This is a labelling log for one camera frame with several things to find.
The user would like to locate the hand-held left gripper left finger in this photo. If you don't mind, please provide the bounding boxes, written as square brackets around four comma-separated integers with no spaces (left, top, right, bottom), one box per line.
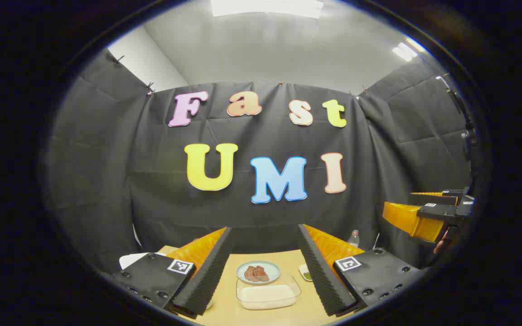
[111,226,235,320]

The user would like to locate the white rice cooker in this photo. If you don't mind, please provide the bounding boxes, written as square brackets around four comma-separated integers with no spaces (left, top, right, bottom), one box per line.
[120,252,153,270]

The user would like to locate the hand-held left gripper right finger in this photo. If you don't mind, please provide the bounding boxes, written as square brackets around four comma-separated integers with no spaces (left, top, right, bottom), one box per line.
[297,223,425,317]

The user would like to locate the ceiling light panel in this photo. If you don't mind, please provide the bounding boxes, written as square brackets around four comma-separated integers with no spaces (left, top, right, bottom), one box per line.
[210,0,324,19]
[392,38,426,62]

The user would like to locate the glass box of white rice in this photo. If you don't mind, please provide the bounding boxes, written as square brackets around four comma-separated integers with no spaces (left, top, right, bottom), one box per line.
[236,274,301,311]

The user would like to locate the pale green plate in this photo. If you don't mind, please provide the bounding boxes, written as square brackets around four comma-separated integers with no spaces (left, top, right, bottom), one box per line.
[236,260,281,285]

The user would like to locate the black backdrop cloth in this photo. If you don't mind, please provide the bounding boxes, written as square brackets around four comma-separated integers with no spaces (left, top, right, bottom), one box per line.
[46,48,474,272]

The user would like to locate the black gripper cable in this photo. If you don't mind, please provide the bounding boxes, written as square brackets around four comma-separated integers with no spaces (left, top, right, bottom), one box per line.
[440,76,477,182]

